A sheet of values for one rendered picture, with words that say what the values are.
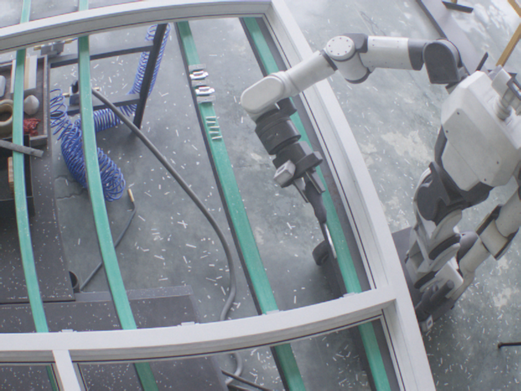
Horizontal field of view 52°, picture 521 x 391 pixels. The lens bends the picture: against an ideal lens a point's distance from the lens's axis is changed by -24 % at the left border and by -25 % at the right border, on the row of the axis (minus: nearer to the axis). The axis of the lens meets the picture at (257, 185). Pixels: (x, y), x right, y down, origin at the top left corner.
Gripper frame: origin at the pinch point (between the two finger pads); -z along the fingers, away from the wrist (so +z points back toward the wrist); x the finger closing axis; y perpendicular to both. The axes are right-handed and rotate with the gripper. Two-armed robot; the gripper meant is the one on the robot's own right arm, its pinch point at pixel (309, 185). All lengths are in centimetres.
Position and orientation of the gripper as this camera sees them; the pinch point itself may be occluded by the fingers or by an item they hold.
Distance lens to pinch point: 161.2
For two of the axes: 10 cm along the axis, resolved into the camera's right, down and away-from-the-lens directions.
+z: -5.0, -8.5, 2.0
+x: 6.8, -5.2, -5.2
